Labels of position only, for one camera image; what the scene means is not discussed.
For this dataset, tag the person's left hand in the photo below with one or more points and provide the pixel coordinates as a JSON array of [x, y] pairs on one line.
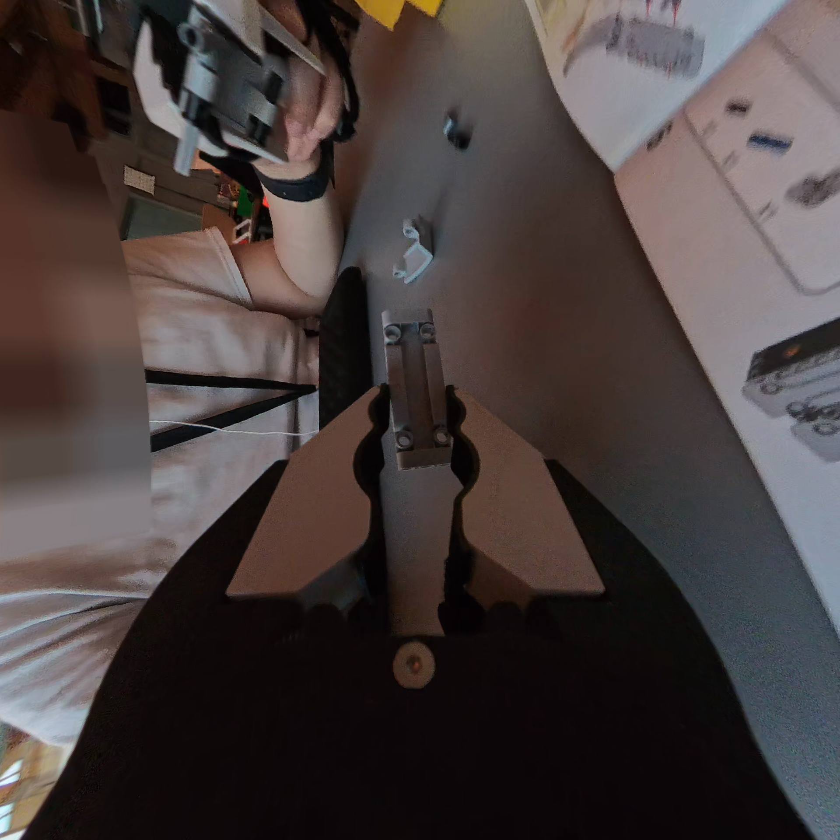
[[305, 111]]

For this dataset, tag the grey desk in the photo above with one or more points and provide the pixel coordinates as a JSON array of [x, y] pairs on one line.
[[525, 295]]

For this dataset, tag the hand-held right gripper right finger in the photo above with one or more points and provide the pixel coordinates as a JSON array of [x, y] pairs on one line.
[[525, 525]]

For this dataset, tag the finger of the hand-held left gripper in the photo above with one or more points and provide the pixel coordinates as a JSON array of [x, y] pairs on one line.
[[154, 79], [243, 26]]

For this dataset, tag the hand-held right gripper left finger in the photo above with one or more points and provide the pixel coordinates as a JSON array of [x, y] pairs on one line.
[[308, 525]]

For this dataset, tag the small black brick piece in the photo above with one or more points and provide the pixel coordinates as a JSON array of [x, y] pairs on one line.
[[457, 130]]

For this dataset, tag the white curved brick piece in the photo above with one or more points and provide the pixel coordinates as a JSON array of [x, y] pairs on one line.
[[417, 259]]

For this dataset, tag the person's left forearm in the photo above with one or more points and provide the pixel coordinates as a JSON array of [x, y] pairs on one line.
[[302, 249]]

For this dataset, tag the white paper notice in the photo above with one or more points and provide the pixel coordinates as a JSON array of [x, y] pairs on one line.
[[139, 179]]

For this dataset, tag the black wristband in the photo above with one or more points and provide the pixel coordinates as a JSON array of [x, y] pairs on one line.
[[295, 189]]

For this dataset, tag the open instruction booklet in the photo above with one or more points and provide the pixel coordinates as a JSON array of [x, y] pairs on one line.
[[722, 262]]

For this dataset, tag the grey brick assembly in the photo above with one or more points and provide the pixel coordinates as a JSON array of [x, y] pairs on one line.
[[210, 79]]

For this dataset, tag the person's beige shirt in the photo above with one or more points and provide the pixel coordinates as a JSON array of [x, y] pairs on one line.
[[216, 315]]

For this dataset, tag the yellow plastic bin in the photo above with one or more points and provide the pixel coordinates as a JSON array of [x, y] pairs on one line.
[[400, 10]]

